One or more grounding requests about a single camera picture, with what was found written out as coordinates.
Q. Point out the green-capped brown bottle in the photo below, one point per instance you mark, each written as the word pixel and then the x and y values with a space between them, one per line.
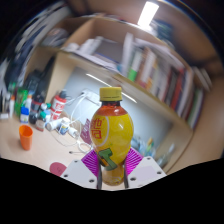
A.
pixel 40 123

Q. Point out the blue-capped white bottle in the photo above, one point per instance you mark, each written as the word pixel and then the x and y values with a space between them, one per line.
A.
pixel 24 116

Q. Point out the red and white canister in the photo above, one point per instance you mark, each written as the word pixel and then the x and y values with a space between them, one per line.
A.
pixel 58 106

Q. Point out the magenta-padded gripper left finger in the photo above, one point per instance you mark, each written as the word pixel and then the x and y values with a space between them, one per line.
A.
pixel 78 173

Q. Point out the orange plastic cup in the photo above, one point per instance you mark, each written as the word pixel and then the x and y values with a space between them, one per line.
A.
pixel 26 138

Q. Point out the yellow drink bottle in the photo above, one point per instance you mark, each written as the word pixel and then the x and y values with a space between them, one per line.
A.
pixel 111 133

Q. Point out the magenta snack pouch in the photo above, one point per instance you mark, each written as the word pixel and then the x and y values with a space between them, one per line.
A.
pixel 86 133

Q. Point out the green transparent plastic jar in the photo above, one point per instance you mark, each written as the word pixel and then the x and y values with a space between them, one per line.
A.
pixel 21 100

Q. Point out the white lying bottle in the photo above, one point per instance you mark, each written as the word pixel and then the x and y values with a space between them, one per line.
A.
pixel 55 124

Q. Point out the black bag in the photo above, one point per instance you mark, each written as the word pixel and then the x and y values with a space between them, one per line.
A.
pixel 36 85

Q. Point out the long ceiling light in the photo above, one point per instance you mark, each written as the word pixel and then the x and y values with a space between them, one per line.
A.
pixel 148 14

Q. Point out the flat round red coaster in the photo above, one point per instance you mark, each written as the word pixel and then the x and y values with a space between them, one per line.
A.
pixel 57 168

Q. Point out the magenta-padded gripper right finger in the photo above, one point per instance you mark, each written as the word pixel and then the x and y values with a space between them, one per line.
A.
pixel 146 171

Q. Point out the wooden shelf unit with books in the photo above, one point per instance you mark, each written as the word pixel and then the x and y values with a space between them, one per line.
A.
pixel 150 66

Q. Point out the white power strip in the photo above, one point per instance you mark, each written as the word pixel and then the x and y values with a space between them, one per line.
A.
pixel 90 96

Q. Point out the orange-capped white bottle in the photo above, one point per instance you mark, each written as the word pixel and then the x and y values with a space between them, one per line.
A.
pixel 12 106

